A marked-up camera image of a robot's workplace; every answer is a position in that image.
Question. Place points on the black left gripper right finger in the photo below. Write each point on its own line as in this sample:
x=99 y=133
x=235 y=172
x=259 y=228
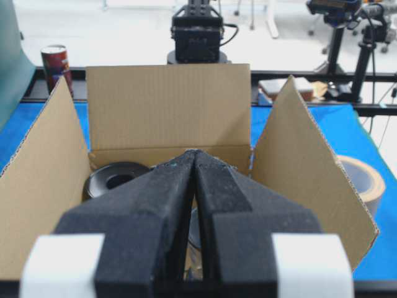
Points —
x=257 y=243

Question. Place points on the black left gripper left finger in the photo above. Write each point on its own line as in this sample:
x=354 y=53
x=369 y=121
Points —
x=129 y=242

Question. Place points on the brown cardboard box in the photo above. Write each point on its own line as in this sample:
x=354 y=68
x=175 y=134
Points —
x=151 y=114

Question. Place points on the black round object in box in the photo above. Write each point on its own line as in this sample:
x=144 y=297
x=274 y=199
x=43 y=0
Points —
x=110 y=176

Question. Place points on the beige packing tape roll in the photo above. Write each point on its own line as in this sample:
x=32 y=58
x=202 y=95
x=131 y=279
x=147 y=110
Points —
x=367 y=181

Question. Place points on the blue table cloth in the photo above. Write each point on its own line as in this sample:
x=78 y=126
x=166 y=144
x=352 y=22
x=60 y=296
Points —
x=345 y=135

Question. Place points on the red cylindrical can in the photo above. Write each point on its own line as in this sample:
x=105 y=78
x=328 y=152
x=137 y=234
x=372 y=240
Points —
x=56 y=65

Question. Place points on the black tripod stand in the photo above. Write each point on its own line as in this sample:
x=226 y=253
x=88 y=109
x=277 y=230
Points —
x=378 y=30

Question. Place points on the black camera stand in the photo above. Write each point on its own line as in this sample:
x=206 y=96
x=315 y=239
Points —
x=337 y=14

